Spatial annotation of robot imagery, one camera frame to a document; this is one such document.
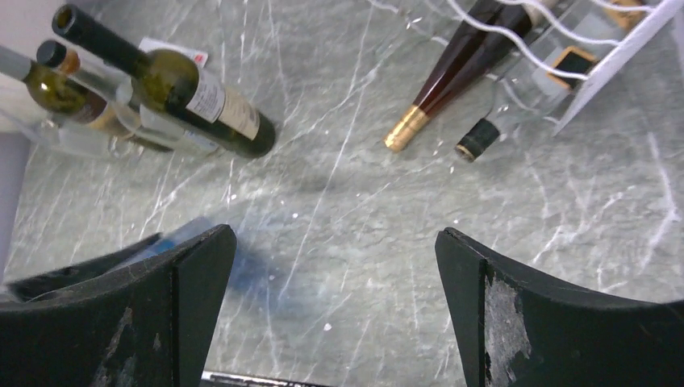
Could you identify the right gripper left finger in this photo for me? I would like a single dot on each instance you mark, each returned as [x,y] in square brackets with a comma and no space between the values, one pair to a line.
[113,321]

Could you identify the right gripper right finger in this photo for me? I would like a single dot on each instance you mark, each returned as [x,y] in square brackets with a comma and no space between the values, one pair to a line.
[518,326]

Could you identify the clear bottle black cap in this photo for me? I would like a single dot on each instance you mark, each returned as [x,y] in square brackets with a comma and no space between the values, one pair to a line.
[116,88]

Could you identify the dark primitivo wine bottle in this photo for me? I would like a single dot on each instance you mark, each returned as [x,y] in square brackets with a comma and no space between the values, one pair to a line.
[67,99]

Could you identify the dark green wine bottle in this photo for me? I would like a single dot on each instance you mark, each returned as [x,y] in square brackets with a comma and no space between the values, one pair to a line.
[172,85]

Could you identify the clear blue label bottle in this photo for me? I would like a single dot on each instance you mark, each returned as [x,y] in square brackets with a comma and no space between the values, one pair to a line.
[170,240]

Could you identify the clear glass bottle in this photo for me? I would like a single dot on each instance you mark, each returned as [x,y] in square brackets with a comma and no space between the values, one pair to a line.
[76,140]

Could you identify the dark bottle black cap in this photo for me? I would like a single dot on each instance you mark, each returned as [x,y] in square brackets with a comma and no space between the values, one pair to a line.
[526,92]

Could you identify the slim amber gold-capped bottle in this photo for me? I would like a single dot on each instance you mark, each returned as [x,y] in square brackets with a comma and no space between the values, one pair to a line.
[469,55]

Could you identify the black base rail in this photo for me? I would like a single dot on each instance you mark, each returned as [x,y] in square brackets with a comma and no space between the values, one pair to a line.
[211,378]

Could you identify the white wire wine rack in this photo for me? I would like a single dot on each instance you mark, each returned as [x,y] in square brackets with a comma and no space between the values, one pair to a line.
[620,27]

